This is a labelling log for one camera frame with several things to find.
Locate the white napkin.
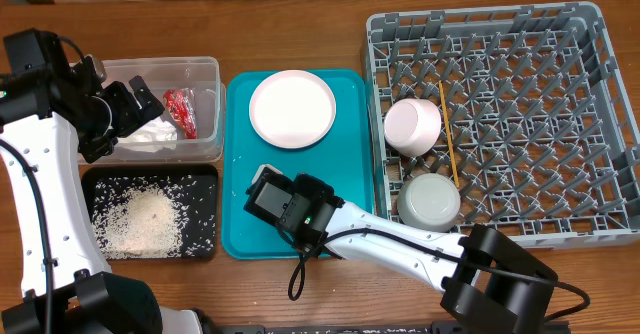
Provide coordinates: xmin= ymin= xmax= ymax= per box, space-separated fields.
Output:
xmin=117 ymin=118 xmax=178 ymax=153

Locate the red snack wrapper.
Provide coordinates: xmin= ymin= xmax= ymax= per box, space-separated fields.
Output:
xmin=163 ymin=88 xmax=197 ymax=139

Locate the pink round plate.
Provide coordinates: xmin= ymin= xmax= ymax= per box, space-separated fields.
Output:
xmin=249 ymin=70 xmax=337 ymax=150

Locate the white rice heap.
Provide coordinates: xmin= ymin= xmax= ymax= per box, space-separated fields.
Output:
xmin=89 ymin=173 xmax=217 ymax=259

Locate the grey bowl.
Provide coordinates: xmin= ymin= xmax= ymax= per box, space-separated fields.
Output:
xmin=397 ymin=173 xmax=461 ymax=232

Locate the small pink saucer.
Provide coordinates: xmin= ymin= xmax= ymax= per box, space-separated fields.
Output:
xmin=383 ymin=98 xmax=442 ymax=157

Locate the wooden chopstick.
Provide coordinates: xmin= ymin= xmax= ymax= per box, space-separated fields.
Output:
xmin=438 ymin=81 xmax=460 ymax=189

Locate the pale green cup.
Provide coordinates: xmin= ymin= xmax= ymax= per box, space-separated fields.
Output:
xmin=251 ymin=164 xmax=284 ymax=185

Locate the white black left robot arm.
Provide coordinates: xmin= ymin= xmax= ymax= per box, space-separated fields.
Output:
xmin=1 ymin=29 xmax=216 ymax=333

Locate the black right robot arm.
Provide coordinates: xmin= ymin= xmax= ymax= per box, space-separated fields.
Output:
xmin=244 ymin=165 xmax=558 ymax=333

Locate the clear plastic waste bin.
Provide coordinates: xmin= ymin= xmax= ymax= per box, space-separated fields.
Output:
xmin=96 ymin=56 xmax=226 ymax=165

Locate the teal plastic serving tray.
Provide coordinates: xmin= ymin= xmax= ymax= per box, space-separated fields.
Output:
xmin=220 ymin=68 xmax=377 ymax=260

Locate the black flat tray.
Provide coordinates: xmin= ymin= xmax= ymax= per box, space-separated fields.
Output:
xmin=79 ymin=163 xmax=220 ymax=263

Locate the grey plastic dish rack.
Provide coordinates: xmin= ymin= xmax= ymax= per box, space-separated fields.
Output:
xmin=364 ymin=2 xmax=639 ymax=249

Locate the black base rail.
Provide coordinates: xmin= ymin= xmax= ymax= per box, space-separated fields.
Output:
xmin=219 ymin=320 xmax=571 ymax=334

